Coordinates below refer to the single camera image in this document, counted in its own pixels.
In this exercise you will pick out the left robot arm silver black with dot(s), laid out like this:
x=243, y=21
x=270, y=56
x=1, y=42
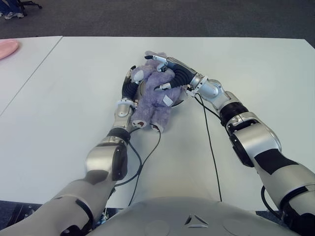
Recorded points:
x=105, y=159

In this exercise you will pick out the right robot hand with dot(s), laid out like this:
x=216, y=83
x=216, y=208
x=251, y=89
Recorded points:
x=183, y=73

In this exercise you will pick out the pink plate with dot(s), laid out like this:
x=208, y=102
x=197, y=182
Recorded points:
x=7, y=48

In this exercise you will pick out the white plate black rim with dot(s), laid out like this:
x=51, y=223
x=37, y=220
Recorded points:
x=142, y=91

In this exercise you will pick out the white sneaker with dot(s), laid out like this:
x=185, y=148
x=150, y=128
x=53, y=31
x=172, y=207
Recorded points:
x=13, y=16

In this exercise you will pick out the purple plush bear doll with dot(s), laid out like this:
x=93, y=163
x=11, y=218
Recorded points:
x=157, y=98

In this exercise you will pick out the silver robot torso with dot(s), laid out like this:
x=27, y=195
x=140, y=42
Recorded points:
x=192, y=221

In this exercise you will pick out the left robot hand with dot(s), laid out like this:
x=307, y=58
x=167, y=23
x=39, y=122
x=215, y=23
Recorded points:
x=128, y=88

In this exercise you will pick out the black office chair base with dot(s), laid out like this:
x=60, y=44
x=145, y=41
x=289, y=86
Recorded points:
x=29, y=3

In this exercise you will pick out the blue jeans leg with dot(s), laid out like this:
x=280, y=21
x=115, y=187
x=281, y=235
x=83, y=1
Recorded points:
x=9, y=6

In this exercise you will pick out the right robot arm silver black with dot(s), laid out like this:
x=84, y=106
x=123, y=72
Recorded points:
x=256, y=142

